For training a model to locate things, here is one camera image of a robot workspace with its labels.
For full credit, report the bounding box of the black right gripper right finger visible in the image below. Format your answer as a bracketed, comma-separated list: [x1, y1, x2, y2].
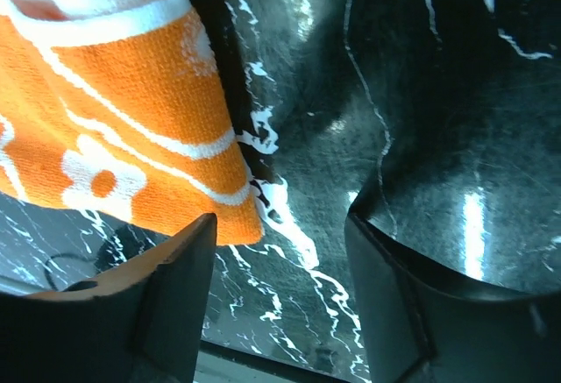
[344, 213, 560, 382]

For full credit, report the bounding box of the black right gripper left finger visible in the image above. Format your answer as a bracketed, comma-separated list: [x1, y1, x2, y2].
[1, 214, 217, 382]

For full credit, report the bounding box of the orange and white towel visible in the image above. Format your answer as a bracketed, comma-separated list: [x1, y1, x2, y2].
[1, 0, 263, 245]

